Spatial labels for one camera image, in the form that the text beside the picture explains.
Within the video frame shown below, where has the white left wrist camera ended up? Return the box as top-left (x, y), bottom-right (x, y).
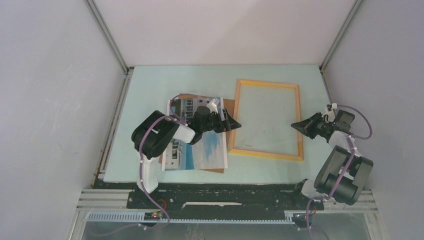
top-left (206, 98), bottom-right (221, 114)

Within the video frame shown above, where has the small circuit board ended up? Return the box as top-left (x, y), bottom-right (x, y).
top-left (143, 212), bottom-right (162, 221)

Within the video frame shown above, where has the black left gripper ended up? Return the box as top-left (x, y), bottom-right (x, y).
top-left (200, 108), bottom-right (241, 134)

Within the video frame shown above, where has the left aluminium corner post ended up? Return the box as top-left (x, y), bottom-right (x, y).
top-left (84, 0), bottom-right (130, 75)

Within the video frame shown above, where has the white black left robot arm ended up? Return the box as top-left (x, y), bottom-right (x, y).
top-left (131, 106), bottom-right (242, 208)

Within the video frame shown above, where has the brown cardboard backing board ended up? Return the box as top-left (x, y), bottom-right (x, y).
top-left (158, 96), bottom-right (236, 174)

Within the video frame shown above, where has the aluminium corner post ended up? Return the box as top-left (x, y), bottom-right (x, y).
top-left (84, 0), bottom-right (130, 75)
top-left (319, 0), bottom-right (365, 73)

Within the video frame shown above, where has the right aluminium corner post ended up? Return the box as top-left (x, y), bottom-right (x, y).
top-left (319, 0), bottom-right (365, 73)

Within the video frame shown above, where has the building and sky photo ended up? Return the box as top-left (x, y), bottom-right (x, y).
top-left (159, 94), bottom-right (229, 174)

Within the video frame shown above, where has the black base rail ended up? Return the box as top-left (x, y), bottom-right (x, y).
top-left (126, 183), bottom-right (309, 221)

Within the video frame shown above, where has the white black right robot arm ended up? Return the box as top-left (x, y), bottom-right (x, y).
top-left (290, 110), bottom-right (374, 209)

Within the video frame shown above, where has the yellow wooden picture frame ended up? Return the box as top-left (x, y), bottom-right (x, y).
top-left (229, 79), bottom-right (305, 162)

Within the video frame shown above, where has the grey cable duct strip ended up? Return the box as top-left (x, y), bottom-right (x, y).
top-left (86, 211), bottom-right (296, 225)

